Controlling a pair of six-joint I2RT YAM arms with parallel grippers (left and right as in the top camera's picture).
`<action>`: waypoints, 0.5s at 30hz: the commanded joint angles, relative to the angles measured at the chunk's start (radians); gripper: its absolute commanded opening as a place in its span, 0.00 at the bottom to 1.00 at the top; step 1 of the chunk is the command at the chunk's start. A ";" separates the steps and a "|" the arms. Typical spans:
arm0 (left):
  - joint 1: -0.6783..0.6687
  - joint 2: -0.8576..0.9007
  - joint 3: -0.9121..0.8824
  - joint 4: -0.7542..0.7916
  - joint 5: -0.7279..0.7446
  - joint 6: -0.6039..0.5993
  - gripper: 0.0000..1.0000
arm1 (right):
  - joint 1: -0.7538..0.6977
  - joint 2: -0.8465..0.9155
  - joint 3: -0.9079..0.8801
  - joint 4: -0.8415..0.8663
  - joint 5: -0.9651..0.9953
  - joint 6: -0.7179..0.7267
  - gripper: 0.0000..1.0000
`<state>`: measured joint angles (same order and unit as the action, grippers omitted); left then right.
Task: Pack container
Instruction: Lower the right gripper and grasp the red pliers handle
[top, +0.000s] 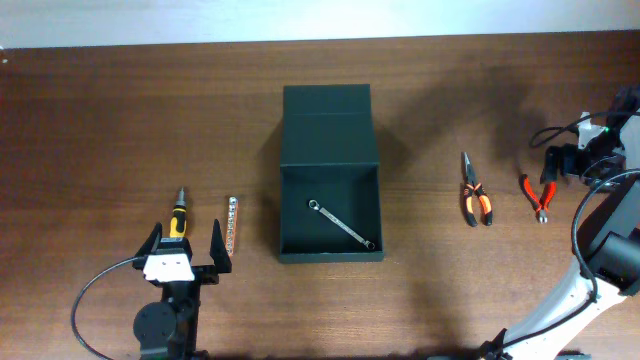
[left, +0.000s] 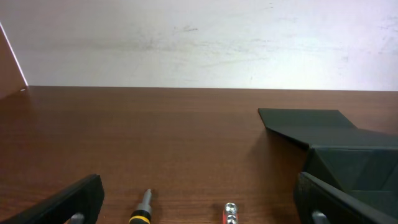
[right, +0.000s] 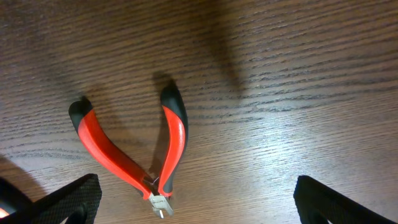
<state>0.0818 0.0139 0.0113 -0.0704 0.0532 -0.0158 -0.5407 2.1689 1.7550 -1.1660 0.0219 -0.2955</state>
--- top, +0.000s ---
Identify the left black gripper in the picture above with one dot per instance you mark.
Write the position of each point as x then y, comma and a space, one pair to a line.
209, 274

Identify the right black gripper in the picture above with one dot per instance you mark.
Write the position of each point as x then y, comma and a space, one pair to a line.
569, 165

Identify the small red cutting pliers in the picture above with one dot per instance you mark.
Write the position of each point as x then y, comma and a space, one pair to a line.
539, 204

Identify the orange black long-nose pliers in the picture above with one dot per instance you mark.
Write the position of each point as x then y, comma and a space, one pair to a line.
474, 188

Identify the silver ring wrench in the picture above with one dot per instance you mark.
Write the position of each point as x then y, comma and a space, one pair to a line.
314, 205

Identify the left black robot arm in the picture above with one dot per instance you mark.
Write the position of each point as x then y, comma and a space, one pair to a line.
168, 328

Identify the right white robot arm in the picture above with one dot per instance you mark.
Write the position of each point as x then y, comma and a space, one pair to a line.
604, 234

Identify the yellow black screwdriver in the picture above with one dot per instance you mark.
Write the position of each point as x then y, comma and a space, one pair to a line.
178, 223

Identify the orange bit holder strip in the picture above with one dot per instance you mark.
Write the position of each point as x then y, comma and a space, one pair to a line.
231, 225

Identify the black open gift box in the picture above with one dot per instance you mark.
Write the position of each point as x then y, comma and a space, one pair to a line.
329, 153

